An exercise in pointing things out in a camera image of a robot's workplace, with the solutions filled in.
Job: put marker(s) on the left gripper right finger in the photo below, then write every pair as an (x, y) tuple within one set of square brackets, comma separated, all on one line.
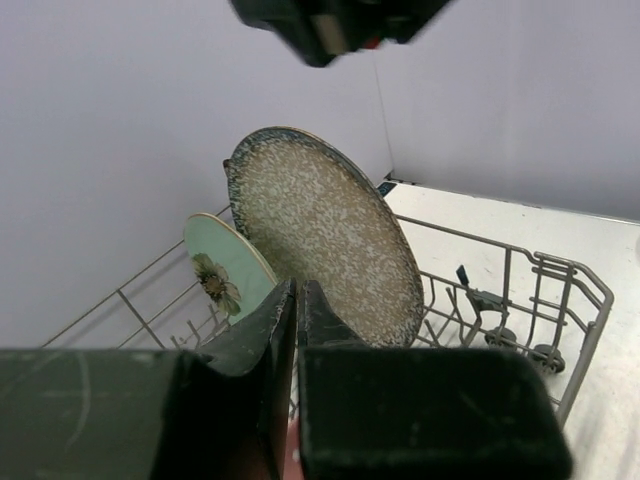
[(318, 324)]

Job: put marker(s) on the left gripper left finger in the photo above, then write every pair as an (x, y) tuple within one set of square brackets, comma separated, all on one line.
[(252, 363)]

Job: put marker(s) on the mint green flower plate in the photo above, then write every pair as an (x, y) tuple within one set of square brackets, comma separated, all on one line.
[(230, 270)]

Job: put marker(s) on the speckled beige round plate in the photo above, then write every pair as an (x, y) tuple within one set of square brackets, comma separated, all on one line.
[(314, 215)]

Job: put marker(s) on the pink dotted scalloped plate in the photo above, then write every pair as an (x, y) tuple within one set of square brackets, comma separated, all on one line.
[(292, 464)]

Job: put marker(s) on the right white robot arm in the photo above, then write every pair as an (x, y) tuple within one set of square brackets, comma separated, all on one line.
[(319, 31)]

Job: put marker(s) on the right logo sticker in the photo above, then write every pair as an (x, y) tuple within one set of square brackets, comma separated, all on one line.
[(385, 188)]

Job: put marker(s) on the grey wire dish rack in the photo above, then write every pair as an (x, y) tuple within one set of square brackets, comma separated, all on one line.
[(531, 325)]

